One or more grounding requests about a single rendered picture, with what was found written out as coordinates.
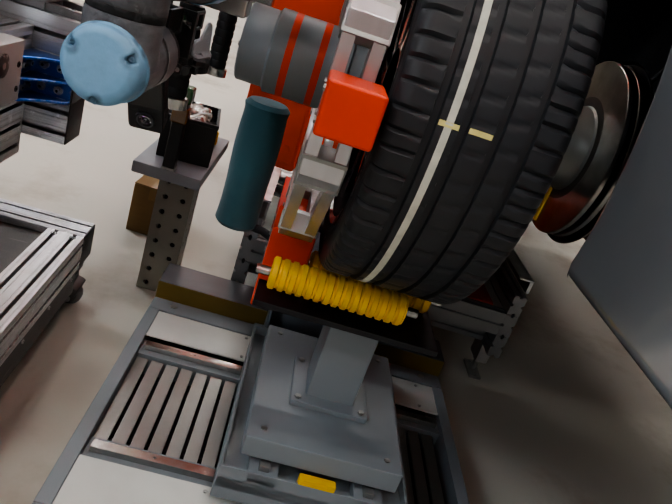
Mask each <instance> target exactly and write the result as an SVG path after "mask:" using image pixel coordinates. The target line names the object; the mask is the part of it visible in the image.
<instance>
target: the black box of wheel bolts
mask: <svg viewBox="0 0 672 504"><path fill-rule="evenodd" d="M190 107H191V108H192V112H191V116H190V120H189V123H188V124H186V127H185V132H184V136H183V140H182V145H181V149H180V153H179V158H178V161H182V162H186V163H190V164H194V165H198V166H202V167H205V168H208V167H209V163H210V160H211V156H212V152H213V148H214V144H215V140H216V136H217V132H218V130H219V126H220V117H221V109H220V108H216V107H213V106H209V105H206V104H202V103H200V102H195V101H194V102H193V103H192V104H191V106H190ZM171 112H172V110H171V109H168V120H167V122H166V125H165V127H164V129H163V132H162V133H160V136H159V141H158V146H157V150H156V155H159V156H163V157H164V155H165V150H166V146H167V141H168V136H169V132H170V127H171V123H172V122H171V121H170V116H171Z"/></svg>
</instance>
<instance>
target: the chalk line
mask: <svg viewBox="0 0 672 504"><path fill-rule="evenodd" d="M492 3H493V0H485V2H484V5H483V9H482V13H481V16H480V20H479V24H478V27H477V30H476V33H475V37H474V41H473V44H472V47H471V50H470V53H469V57H468V60H467V63H466V66H465V69H464V72H463V75H462V78H461V81H460V84H459V87H458V90H457V93H456V95H455V98H454V101H453V104H452V107H451V110H450V112H449V115H448V118H447V120H446V121H447V122H446V123H445V124H447V125H450V126H453V125H454V122H455V119H456V117H457V114H458V111H459V108H460V106H461V103H462V100H463V97H464V94H465V92H466V89H467V86H468V83H469V80H470V77H471V74H472V71H473V68H474V65H475V62H476V58H477V55H478V52H479V49H480V46H481V42H482V39H483V36H484V32H485V29H486V25H487V22H488V18H489V15H490V11H491V7H492ZM448 122H450V123H448ZM451 123H453V124H451ZM451 130H452V129H450V128H447V127H444V128H443V131H442V134H441V136H440V139H439V141H438V144H437V146H436V149H435V151H434V154H433V156H432V159H431V161H430V164H429V166H428V168H427V171H426V173H425V175H424V178H423V180H422V182H421V184H420V187H419V189H418V191H417V193H416V196H415V198H414V200H413V202H412V204H411V206H410V208H409V211H408V213H407V215H406V217H405V219H404V221H403V223H402V225H401V226H400V228H399V230H398V232H397V234H396V236H395V238H394V239H393V241H392V243H391V245H390V246H389V248H388V250H387V251H386V253H385V255H384V256H383V258H382V259H381V260H380V262H379V263H378V265H377V266H376V267H375V269H374V270H373V271H372V272H371V273H370V274H369V275H368V276H367V277H366V278H364V279H363V280H358V281H361V282H368V281H370V280H372V279H373V278H374V277H375V276H376V275H377V274H378V273H379V272H380V271H381V270H382V269H383V267H384V266H385V265H386V263H387V262H388V260H389V259H390V258H391V256H392V254H393V253H394V251H395V250H396V248H397V246H398V245H399V243H400V241H401V240H402V238H403V236H404V234H405V232H406V231H407V229H408V227H409V225H410V223H411V221H412V219H413V217H414V215H415V213H416V211H417V209H418V207H419V205H420V203H421V201H422V198H423V196H424V194H425V192H426V190H427V188H428V185H429V183H430V181H431V179H432V176H433V174H434V172H435V169H436V167H437V165H438V162H439V160H440V158H441V155H442V153H443V150H444V148H445V145H446V143H447V140H448V138H449V135H450V132H451Z"/></svg>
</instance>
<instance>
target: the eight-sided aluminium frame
mask: <svg viewBox="0 0 672 504"><path fill-rule="evenodd" d="M400 2H401V0H344V3H343V6H342V10H341V13H340V17H339V18H340V21H339V24H338V26H340V31H339V34H338V38H339V41H338V45H337V48H336V51H335V54H334V57H333V61H332V64H331V67H330V70H332V69H334V70H337V71H340V72H343V73H344V72H345V68H346V65H347V62H348V59H349V56H350V53H351V50H352V46H353V43H354V44H357V45H360V46H363V47H366V48H369V52H368V55H367V58H366V61H365V64H364V67H363V70H362V73H361V76H360V78H361V79H364V80H367V81H370V82H373V83H375V81H376V78H377V75H378V72H379V69H380V66H381V63H382V60H383V58H384V55H385V53H386V51H387V50H388V48H389V47H390V44H391V41H392V38H393V34H394V31H395V28H396V24H397V21H398V18H399V15H400V11H401V8H402V5H401V4H400ZM330 70H329V72H330ZM315 109H316V108H311V111H310V115H311V116H310V120H309V123H308V127H307V130H306V133H305V137H304V140H303V144H302V147H301V150H300V154H299V157H298V161H297V164H296V167H295V169H293V173H292V176H291V179H290V182H289V186H288V189H287V193H286V196H285V197H286V198H287V199H286V203H285V207H284V209H283V210H282V213H281V217H280V220H279V223H278V228H279V230H278V233H280V234H283V235H287V236H290V237H293V238H297V239H300V240H303V241H307V242H310V243H312V241H313V239H316V237H317V234H318V230H319V227H320V225H321V223H322V221H323V219H324V217H325V215H326V213H327V211H328V209H329V207H330V205H331V203H332V201H333V199H334V197H335V196H338V193H339V191H340V188H341V186H342V183H343V181H344V178H345V175H346V173H347V170H348V168H349V162H350V157H351V152H352V149H353V147H351V146H347V145H344V144H341V143H338V146H337V149H335V148H332V147H333V144H334V141H332V140H329V139H326V138H325V139H324V143H323V145H322V141H323V137H319V136H316V135H314V134H313V127H314V123H313V118H314V116H315V115H314V113H315ZM303 198H304V199H307V200H308V205H307V209H306V211H303V210H299V206H300V204H301V201H302V199H303Z"/></svg>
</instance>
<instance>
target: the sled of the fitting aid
mask: <svg viewBox="0 0 672 504"><path fill-rule="evenodd" d="M267 330H268V328H265V327H262V326H258V325H255V326H254V329H253V332H252V336H251V339H250V342H249V345H248V348H247V352H246V356H245V360H244V364H243V368H242V372H241V375H240V379H239V383H238V387H237V391H236V395H235V399H234V403H233V406H232V410H231V414H230V418H229V422H228V426H227V430H226V433H225V437H224V441H223V445H222V449H221V453H220V457H219V461H218V464H217V468H216V472H215V476H214V480H213V484H212V488H211V492H210V495H211V496H215V497H219V498H223V499H227V500H231V501H235V502H239V503H243V504H408V502H407V494H406V486H405V478H404V470H403V462H402V454H401V446H400V438H399V430H398V422H397V414H396V406H395V398H394V390H393V382H392V374H391V366H390V363H389V368H390V377H391V385H392V393H393V401H394V410H395V418H396V426H397V434H398V442H399V451H400V459H401V467H402V476H403V477H402V479H401V481H400V483H399V485H398V487H397V489H396V491H395V493H392V492H388V491H384V490H380V489H376V488H373V487H369V486H365V485H361V484H357V483H353V482H349V481H345V480H342V479H338V478H334V477H330V476H326V475H322V474H318V473H315V472H311V471H307V470H303V469H299V468H295V467H291V466H287V465H284V464H280V463H276V462H272V461H268V460H264V459H260V458H256V457H253V456H249V455H245V454H241V452H240V450H241V445H242V441H243V436H244V432H245V427H246V422H247V418H248V413H249V409H250V404H251V399H252V395H253V390H254V386H255V381H256V376H257V372H258V367H259V363H260V358H261V353H262V349H263V344H264V340H265V336H266V333H267Z"/></svg>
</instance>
